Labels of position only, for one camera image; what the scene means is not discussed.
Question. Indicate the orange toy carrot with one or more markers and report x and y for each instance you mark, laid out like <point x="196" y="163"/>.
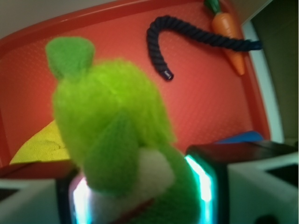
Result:
<point x="223" y="24"/>

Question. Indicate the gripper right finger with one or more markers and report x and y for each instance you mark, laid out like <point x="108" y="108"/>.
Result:
<point x="247" y="182"/>

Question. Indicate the yellow cloth towel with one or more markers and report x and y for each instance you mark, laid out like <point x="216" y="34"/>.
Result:
<point x="44" y="146"/>

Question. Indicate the green plush frog toy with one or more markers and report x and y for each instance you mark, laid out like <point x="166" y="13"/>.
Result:
<point x="115" y="127"/>

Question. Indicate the blue toy bottle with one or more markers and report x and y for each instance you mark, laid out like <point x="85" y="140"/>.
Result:
<point x="250" y="136"/>

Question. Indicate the red plastic tray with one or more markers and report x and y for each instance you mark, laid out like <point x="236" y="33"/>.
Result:
<point x="206" y="101"/>

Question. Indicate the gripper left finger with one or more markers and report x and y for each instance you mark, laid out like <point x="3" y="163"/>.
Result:
<point x="43" y="193"/>

